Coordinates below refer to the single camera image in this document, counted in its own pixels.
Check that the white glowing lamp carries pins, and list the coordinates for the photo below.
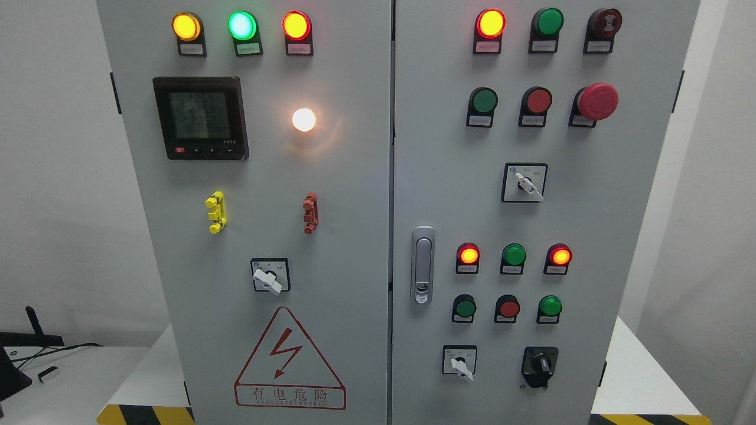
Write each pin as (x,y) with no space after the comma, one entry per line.
(304,119)

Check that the green indicator light top right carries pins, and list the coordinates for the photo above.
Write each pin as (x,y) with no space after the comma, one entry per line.
(545,29)

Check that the white selector switch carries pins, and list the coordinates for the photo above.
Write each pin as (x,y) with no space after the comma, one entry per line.
(459,360)
(524,181)

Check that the red push button lower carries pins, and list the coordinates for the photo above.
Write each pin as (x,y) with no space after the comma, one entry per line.
(507,309)

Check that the black rotary knob switch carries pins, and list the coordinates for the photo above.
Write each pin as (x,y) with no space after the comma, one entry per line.
(538,365)

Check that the yellow indicator light top left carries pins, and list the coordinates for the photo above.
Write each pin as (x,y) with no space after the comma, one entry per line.
(189,32)

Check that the green push button lower left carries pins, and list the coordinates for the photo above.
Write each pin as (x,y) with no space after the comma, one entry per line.
(463,309)

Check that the green push button lower right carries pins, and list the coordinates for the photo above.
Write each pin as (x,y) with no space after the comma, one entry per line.
(549,310)

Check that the yellow terminal block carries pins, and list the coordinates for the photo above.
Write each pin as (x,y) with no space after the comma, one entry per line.
(216,212)

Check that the yellow black hazard tape left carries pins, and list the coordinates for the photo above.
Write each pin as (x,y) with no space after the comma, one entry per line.
(131,414)

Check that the green push button upper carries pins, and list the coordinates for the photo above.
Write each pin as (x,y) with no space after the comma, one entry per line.
(482,104)

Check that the green push button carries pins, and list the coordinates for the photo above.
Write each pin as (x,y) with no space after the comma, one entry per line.
(482,104)
(549,310)
(463,309)

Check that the red indicator lower right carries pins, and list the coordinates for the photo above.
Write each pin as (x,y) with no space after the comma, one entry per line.
(557,260)

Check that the white selector switch lower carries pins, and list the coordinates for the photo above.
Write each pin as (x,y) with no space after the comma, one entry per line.
(459,360)

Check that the white selector switch upper right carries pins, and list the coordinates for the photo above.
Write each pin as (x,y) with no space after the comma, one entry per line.
(524,181)

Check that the small white black dongle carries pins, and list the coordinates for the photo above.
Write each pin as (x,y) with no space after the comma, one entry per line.
(47,374)

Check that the yellow black hazard tape right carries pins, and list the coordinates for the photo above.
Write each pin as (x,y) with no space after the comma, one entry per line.
(647,419)

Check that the red terminal block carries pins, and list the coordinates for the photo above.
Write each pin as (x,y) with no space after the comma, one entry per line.
(311,216)

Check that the red push button upper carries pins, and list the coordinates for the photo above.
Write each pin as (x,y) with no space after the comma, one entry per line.
(536,102)

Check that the red ring indicator light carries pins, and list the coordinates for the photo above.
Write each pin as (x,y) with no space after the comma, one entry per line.
(297,29)

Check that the silver door handle lock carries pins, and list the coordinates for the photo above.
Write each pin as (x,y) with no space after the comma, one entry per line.
(422,262)

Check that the green lit indicator light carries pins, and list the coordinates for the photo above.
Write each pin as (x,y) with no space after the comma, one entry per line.
(246,36)

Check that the dark red buzzer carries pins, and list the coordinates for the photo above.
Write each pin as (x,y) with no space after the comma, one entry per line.
(601,30)

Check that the red lit indicator lower left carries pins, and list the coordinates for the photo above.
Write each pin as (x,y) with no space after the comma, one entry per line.
(467,259)

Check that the white selector switch left door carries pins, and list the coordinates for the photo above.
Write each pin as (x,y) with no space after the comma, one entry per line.
(271,274)

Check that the red indicator light right door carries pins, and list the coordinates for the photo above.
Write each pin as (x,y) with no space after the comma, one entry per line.
(488,35)

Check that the red push button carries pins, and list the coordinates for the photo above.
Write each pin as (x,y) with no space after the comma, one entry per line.
(507,309)
(536,102)

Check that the red electrical warning sticker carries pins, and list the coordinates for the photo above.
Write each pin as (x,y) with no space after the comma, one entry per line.
(287,370)

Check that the green indicator lower middle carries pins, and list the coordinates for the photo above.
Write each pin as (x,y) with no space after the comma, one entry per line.
(513,258)

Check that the red emergency stop button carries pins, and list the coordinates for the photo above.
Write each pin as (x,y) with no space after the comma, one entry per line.
(593,103)

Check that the yellow black hazard tape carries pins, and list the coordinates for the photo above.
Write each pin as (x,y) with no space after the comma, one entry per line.
(647,419)
(131,414)

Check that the grey electrical control cabinet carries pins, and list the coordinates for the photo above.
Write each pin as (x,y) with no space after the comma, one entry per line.
(390,82)

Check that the black digital power meter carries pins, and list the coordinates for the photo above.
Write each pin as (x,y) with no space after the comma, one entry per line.
(202,118)

